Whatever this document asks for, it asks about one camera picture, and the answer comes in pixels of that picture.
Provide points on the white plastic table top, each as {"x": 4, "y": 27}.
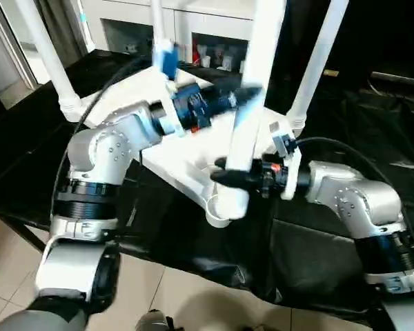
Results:
{"x": 131, "y": 93}

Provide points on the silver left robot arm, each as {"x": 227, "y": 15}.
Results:
{"x": 100, "y": 151}

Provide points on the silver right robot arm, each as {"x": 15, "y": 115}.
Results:
{"x": 359, "y": 196}

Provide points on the white cabinet with glass doors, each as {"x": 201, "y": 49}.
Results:
{"x": 210, "y": 17}

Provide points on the black case with gold label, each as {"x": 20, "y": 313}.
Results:
{"x": 296, "y": 34}

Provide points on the grey curtain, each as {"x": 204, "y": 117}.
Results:
{"x": 62, "y": 31}

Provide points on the dark robot foot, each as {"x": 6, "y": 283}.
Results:
{"x": 155, "y": 320}

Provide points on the grey metal rod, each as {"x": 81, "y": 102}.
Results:
{"x": 400, "y": 77}

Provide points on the black mat cover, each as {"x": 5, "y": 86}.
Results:
{"x": 20, "y": 145}

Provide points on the black metal stand leg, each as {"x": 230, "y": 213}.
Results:
{"x": 20, "y": 232}

